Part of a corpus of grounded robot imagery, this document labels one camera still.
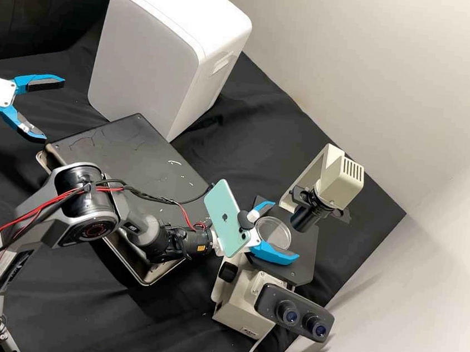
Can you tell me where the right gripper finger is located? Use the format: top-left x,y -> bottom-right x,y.
248,241 -> 301,269
251,199 -> 276,223

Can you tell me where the white box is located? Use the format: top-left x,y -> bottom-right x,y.
84,0 -> 256,150

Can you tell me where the black tray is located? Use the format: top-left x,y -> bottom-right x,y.
23,102 -> 226,294

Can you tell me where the black cable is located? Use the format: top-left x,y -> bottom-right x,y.
90,172 -> 214,209

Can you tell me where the cream microscope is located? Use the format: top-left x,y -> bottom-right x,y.
205,131 -> 369,352

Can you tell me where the petri dish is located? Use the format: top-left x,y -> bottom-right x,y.
253,214 -> 295,252

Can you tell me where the right wrist camera phone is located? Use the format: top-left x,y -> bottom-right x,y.
198,177 -> 268,260

